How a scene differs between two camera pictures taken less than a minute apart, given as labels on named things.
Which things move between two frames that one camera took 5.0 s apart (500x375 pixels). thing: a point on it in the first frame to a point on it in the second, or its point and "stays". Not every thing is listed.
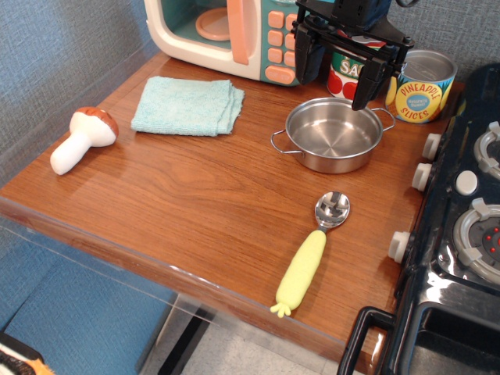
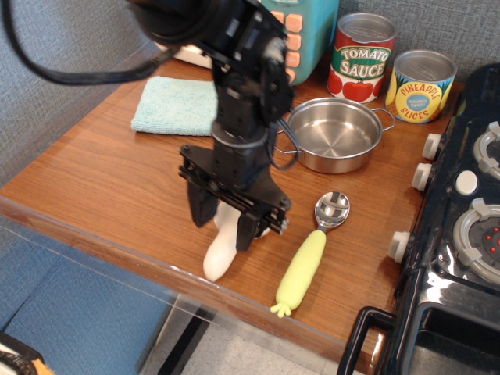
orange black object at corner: [17, 358] stays
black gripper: [361, 26] to [237, 172]
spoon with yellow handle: [331, 208] stays
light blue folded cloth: [187, 106] stays
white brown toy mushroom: [90, 126] to [222, 249]
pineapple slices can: [421, 90] stays
